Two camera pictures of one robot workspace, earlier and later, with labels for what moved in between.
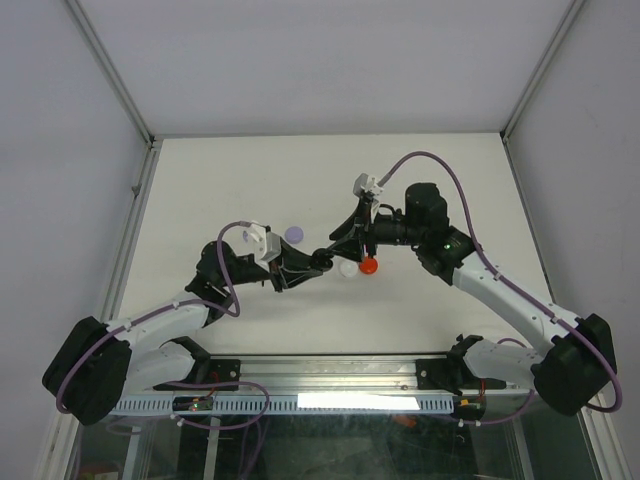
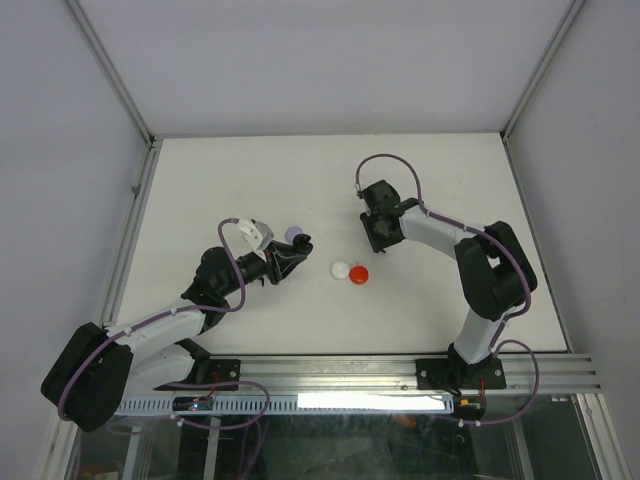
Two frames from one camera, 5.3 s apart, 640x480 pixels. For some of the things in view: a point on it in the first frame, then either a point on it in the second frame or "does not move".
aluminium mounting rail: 333,376 does not move
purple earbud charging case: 294,234 does not move
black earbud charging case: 322,260 -> 302,244
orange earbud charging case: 369,265 -> 358,275
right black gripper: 363,215 -> 376,242
